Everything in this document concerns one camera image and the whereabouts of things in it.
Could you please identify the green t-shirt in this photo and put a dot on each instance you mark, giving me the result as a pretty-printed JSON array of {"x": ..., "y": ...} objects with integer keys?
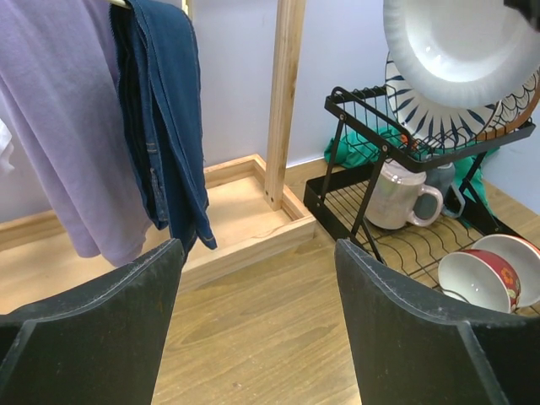
[{"x": 354, "y": 150}]

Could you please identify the plain white scalloped plate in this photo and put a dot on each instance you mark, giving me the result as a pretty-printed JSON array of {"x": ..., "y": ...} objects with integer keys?
[{"x": 461, "y": 53}]

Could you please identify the white bowl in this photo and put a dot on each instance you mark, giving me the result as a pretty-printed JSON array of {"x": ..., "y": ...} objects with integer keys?
[{"x": 480, "y": 278}]

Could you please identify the dark blue cloth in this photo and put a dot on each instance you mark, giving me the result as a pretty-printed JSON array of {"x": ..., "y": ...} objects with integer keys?
[{"x": 159, "y": 91}]

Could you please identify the pink ceramic mug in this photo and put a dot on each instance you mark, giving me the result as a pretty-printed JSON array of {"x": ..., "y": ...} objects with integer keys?
[{"x": 394, "y": 196}]

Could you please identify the white cloth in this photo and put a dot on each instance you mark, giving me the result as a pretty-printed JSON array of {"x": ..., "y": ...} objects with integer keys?
[{"x": 6, "y": 150}]

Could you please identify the purple cloth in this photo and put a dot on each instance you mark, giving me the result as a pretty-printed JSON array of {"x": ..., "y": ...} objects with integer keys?
[{"x": 58, "y": 82}]

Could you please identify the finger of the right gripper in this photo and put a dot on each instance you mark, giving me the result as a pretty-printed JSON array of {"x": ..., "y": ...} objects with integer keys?
[{"x": 529, "y": 9}]

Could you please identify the orange bowl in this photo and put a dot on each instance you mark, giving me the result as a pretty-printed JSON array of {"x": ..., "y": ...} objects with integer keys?
[{"x": 522, "y": 256}]

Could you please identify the wooden clothes rack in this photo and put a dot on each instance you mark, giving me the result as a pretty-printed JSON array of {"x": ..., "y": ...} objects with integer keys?
[{"x": 253, "y": 213}]

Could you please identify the orange patterned cloth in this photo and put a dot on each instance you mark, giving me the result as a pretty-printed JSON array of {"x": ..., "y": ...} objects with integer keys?
[{"x": 408, "y": 142}]

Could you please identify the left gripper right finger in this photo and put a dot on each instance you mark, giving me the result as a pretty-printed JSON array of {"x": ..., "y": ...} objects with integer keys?
[{"x": 413, "y": 345}]

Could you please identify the grey ceramic mug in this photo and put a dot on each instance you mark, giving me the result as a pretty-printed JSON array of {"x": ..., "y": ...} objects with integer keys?
[{"x": 443, "y": 178}]

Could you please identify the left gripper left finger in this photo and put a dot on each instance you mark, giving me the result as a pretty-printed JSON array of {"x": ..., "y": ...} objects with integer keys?
[{"x": 98, "y": 343}]

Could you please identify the blue striped white plate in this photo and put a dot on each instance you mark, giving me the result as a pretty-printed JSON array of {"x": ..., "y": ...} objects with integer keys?
[{"x": 436, "y": 125}]

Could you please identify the brown flower pattern plate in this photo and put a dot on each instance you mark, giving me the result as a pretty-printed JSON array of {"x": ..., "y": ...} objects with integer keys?
[{"x": 515, "y": 109}]

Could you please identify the black wire dish rack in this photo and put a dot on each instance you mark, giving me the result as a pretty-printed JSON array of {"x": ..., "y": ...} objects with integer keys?
[{"x": 417, "y": 204}]

